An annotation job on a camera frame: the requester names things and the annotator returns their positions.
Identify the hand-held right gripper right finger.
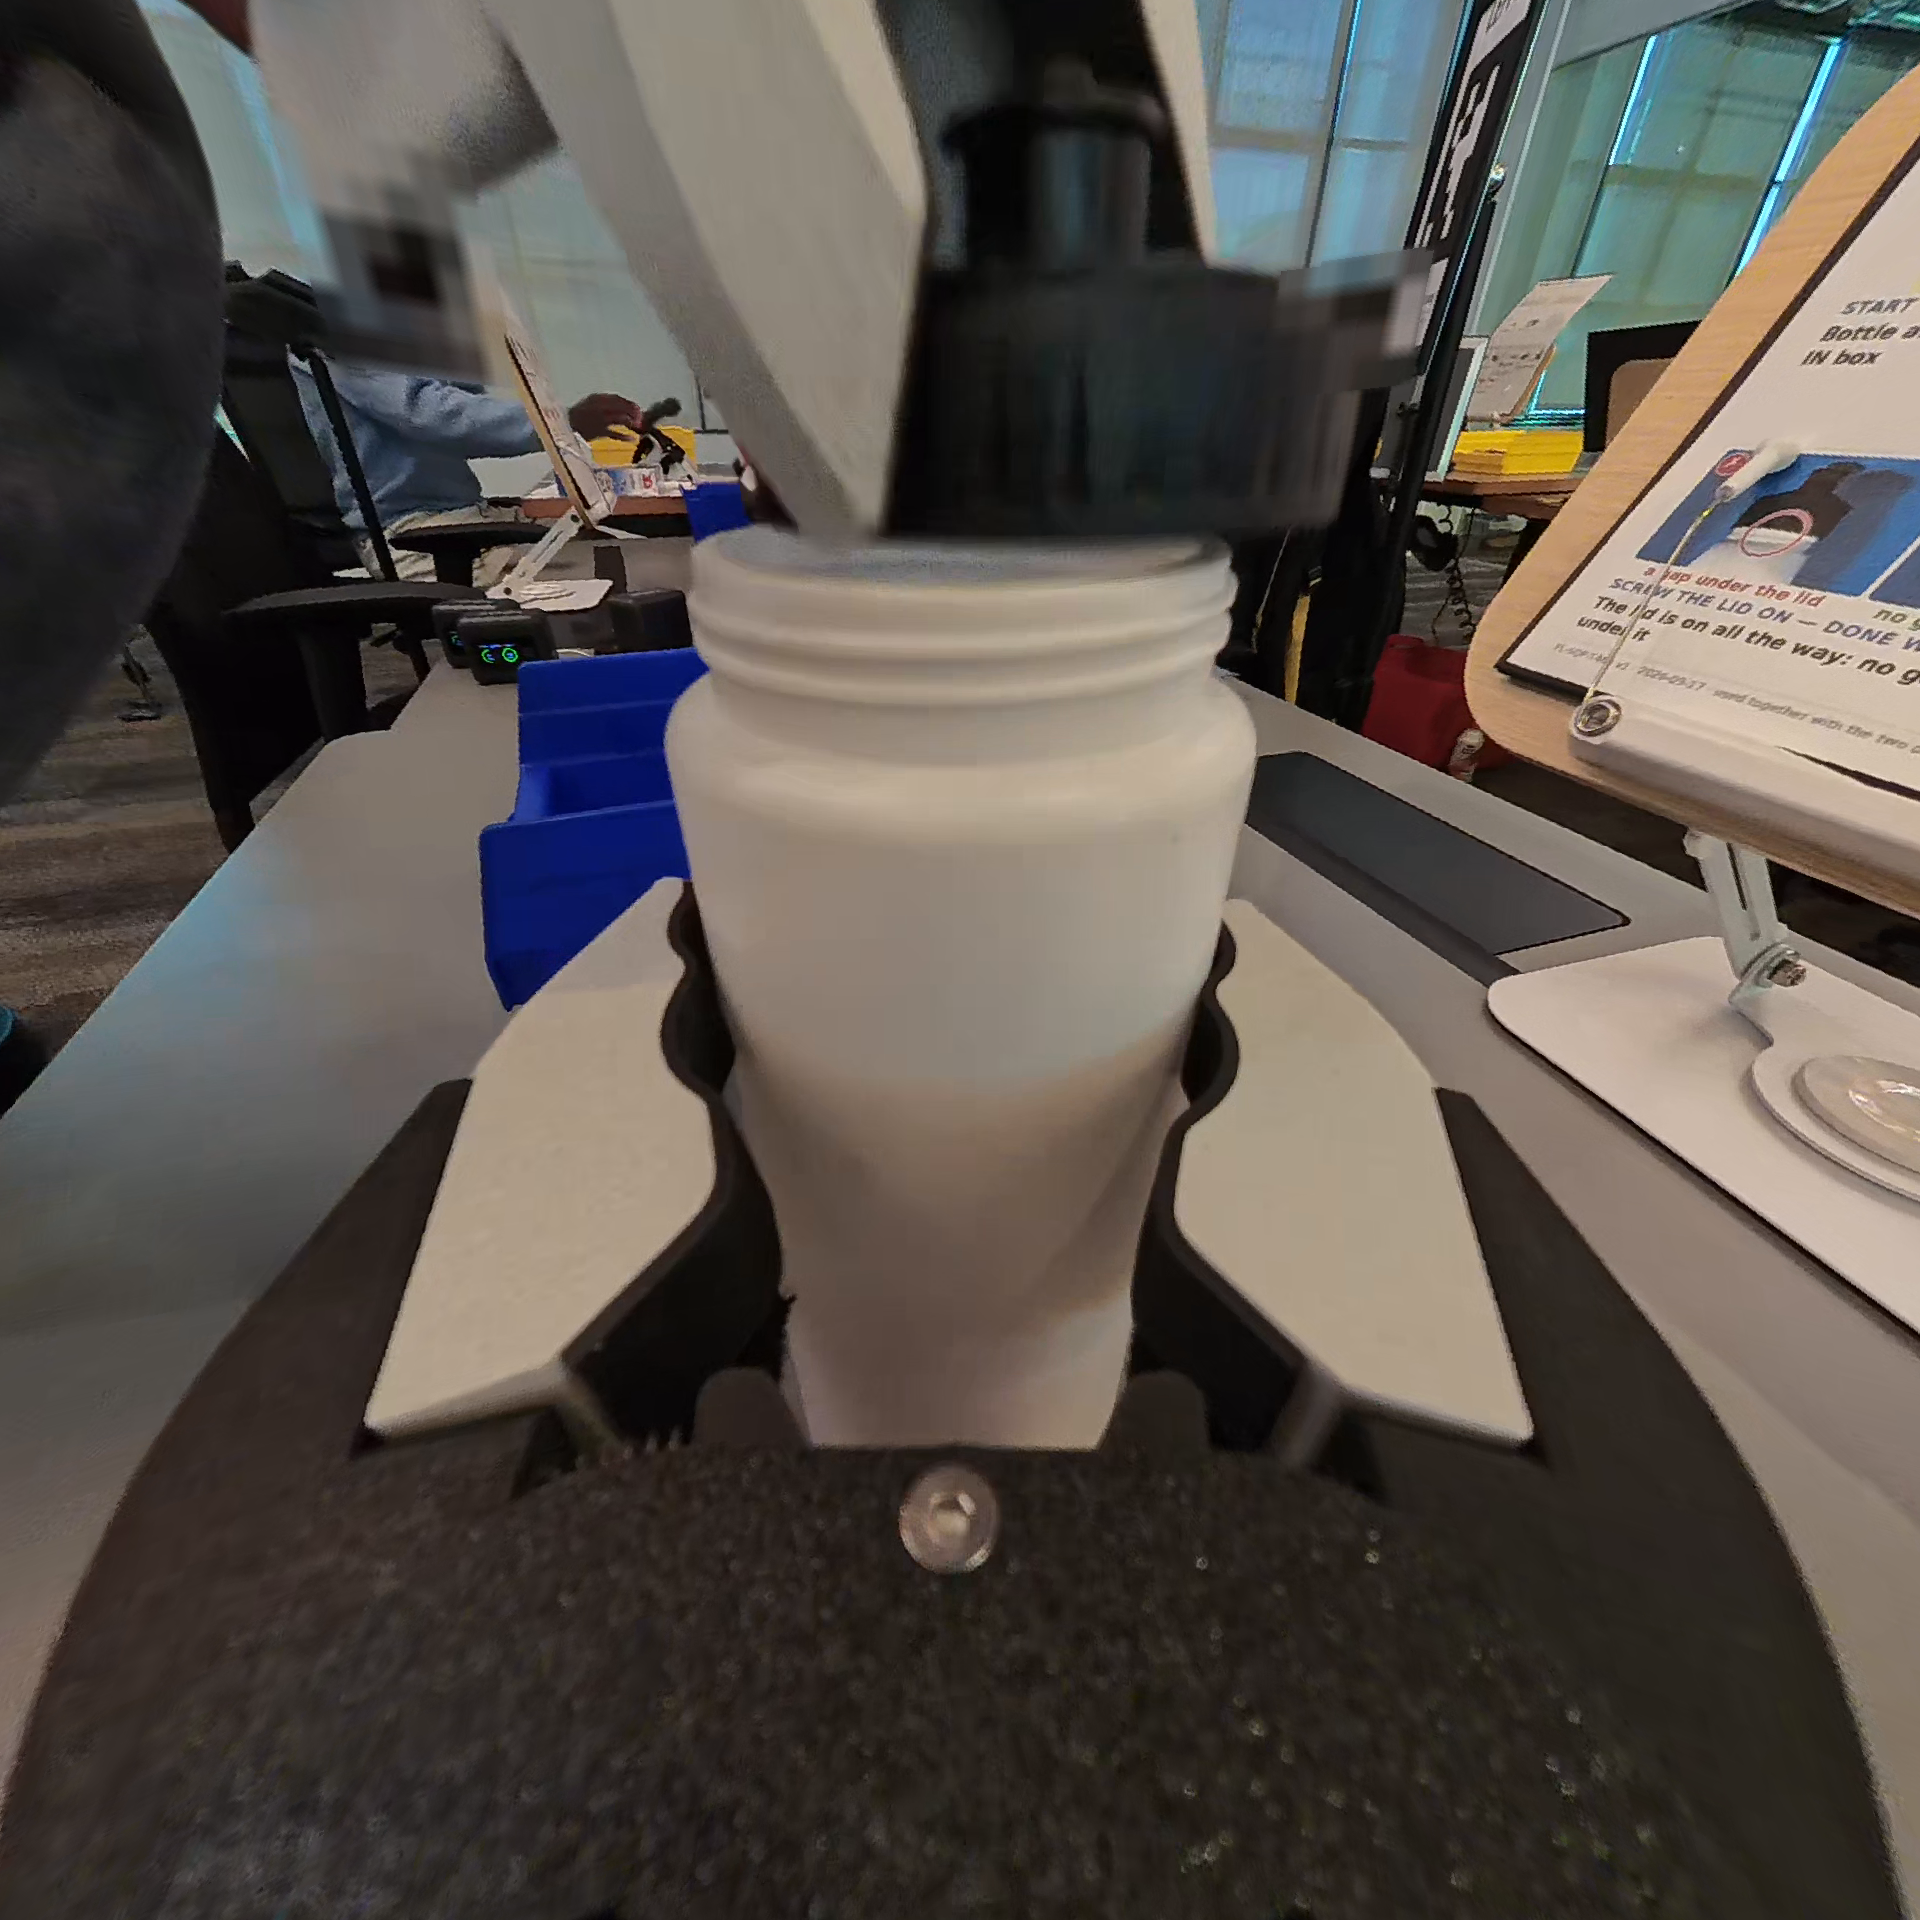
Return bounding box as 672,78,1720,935
1129,896,1538,1470

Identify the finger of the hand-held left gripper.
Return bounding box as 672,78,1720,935
481,0,1026,542
1021,0,1222,270

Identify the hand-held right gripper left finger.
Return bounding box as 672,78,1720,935
361,875,789,1453

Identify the black bottle lid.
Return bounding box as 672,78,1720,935
885,60,1391,546

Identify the blue plastic bin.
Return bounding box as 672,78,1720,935
481,651,708,1009

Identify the white plastic bottle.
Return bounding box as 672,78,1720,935
664,524,1261,1452

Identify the black marker banner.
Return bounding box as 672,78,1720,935
1403,0,1548,264

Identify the tilted instruction board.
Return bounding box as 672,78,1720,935
503,305,619,519

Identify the stack of yellow bins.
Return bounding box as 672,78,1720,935
1446,425,1584,480

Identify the black battery charger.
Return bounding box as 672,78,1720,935
434,599,561,687

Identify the red bag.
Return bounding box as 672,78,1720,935
1356,633,1503,774

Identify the black office chair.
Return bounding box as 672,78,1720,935
225,261,551,738

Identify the wooden instruction board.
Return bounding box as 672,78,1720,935
1465,66,1920,918

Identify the printed instruction sheet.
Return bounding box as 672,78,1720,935
1501,253,1920,798

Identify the dark desk cable flap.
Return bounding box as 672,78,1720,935
1244,750,1632,980

